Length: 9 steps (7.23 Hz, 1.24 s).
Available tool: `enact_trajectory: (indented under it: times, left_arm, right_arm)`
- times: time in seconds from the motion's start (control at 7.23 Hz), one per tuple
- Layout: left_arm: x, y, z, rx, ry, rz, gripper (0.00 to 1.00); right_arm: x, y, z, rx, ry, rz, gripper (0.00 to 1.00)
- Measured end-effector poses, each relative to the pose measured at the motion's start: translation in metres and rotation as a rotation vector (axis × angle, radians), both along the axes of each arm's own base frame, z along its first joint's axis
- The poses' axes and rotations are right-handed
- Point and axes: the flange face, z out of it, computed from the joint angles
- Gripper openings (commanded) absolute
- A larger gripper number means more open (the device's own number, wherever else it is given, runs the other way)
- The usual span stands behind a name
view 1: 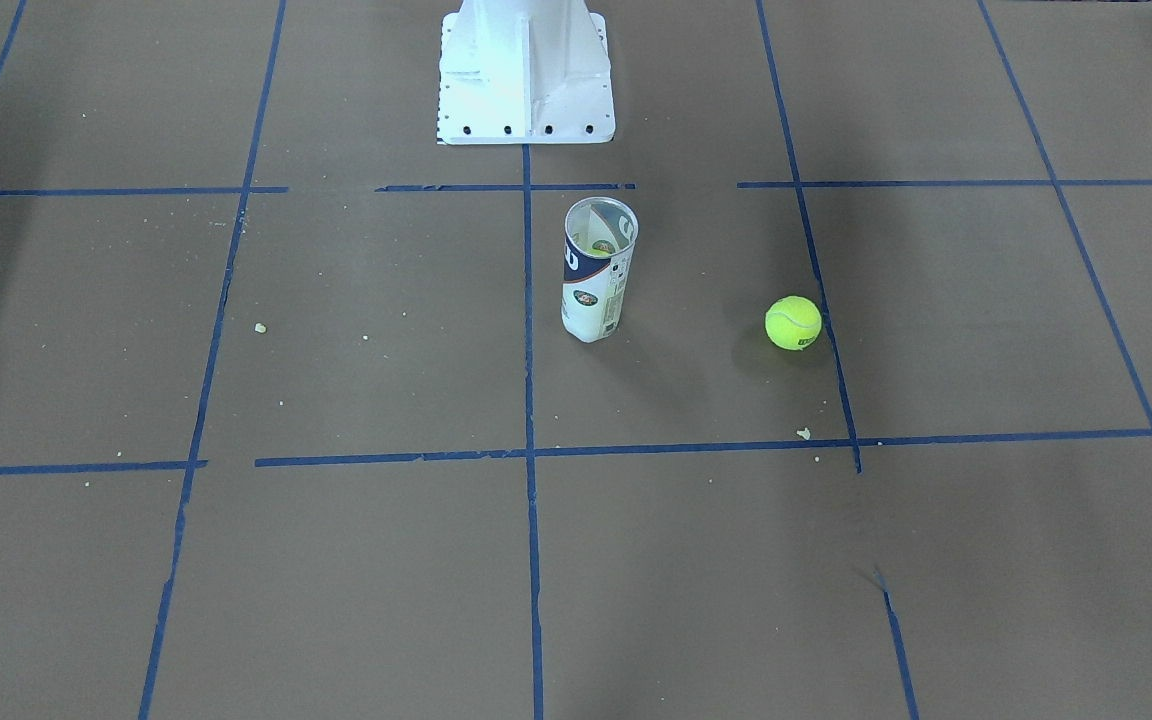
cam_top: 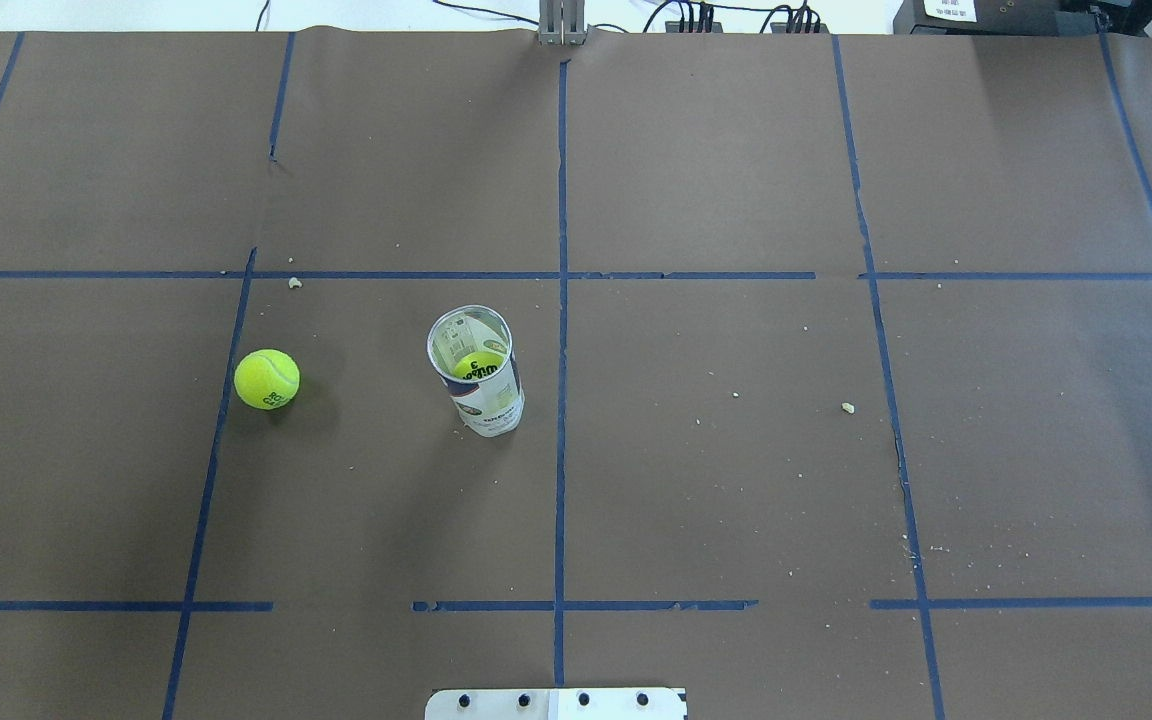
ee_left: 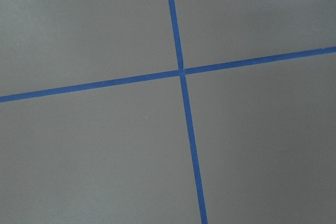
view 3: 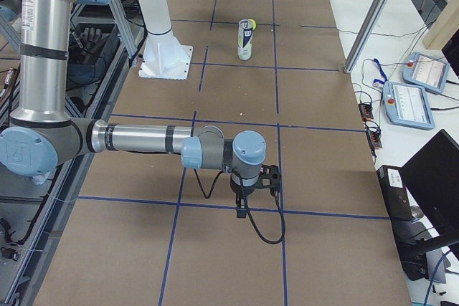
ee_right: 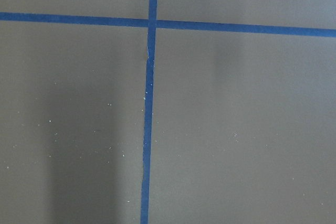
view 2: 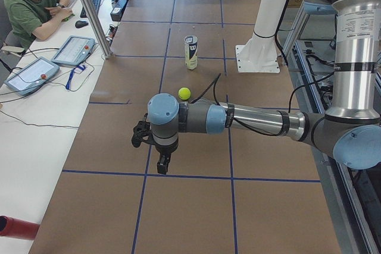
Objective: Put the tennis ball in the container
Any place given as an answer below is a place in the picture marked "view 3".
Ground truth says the blue teach pendant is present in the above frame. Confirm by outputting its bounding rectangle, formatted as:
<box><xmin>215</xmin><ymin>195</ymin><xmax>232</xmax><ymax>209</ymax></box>
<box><xmin>402</xmin><ymin>52</ymin><xmax>450</xmax><ymax>95</ymax></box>
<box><xmin>382</xmin><ymin>81</ymin><xmax>435</xmax><ymax>130</ymax></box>

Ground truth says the near blue teach pendant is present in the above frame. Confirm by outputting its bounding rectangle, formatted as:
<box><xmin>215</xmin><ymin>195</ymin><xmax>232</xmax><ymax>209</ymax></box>
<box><xmin>382</xmin><ymin>81</ymin><xmax>435</xmax><ymax>130</ymax></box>

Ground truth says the black monitor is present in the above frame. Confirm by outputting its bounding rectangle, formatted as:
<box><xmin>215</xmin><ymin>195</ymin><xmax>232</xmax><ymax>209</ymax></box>
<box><xmin>399</xmin><ymin>129</ymin><xmax>458</xmax><ymax>234</ymax></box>

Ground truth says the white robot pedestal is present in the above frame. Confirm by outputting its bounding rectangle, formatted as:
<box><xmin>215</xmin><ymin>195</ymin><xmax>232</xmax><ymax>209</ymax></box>
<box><xmin>138</xmin><ymin>0</ymin><xmax>193</xmax><ymax>80</ymax></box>

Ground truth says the blue lanyard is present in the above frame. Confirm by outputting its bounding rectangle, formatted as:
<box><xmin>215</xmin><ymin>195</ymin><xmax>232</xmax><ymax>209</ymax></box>
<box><xmin>371</xmin><ymin>57</ymin><xmax>388</xmax><ymax>88</ymax></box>

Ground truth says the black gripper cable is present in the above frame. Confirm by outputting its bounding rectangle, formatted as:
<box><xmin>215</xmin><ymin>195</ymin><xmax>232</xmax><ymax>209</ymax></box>
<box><xmin>193</xmin><ymin>168</ymin><xmax>287</xmax><ymax>244</ymax></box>

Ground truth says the white tennis ball can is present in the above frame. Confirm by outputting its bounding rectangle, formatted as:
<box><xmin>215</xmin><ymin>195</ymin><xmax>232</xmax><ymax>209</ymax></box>
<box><xmin>237</xmin><ymin>19</ymin><xmax>254</xmax><ymax>61</ymax></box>

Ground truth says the black computer box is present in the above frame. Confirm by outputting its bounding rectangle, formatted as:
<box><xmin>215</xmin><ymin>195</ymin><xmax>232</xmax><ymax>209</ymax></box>
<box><xmin>377</xmin><ymin>165</ymin><xmax>446</xmax><ymax>283</ymax></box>

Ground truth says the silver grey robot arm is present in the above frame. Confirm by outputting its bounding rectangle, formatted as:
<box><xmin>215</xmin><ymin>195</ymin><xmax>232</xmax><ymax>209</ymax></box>
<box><xmin>1</xmin><ymin>0</ymin><xmax>266</xmax><ymax>218</ymax></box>

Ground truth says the orange black adapter board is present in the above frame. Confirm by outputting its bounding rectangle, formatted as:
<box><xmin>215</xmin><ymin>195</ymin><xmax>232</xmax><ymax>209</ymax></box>
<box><xmin>358</xmin><ymin>102</ymin><xmax>374</xmax><ymax>120</ymax></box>

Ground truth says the yellow-green tennis ball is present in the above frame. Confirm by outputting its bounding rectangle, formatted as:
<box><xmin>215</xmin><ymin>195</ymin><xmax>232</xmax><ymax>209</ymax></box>
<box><xmin>250</xmin><ymin>19</ymin><xmax>257</xmax><ymax>30</ymax></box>

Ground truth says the aluminium frame post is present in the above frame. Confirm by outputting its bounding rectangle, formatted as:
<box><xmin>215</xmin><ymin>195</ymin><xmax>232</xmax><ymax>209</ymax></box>
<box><xmin>344</xmin><ymin>0</ymin><xmax>388</xmax><ymax>74</ymax></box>

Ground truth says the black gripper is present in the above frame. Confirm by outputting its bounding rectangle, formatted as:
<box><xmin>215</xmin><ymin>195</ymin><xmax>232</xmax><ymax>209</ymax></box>
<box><xmin>230</xmin><ymin>172</ymin><xmax>258</xmax><ymax>218</ymax></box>

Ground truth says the far blue teach pendant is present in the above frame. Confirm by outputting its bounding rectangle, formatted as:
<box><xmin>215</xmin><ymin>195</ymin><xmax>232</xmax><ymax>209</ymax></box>
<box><xmin>402</xmin><ymin>52</ymin><xmax>450</xmax><ymax>95</ymax></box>

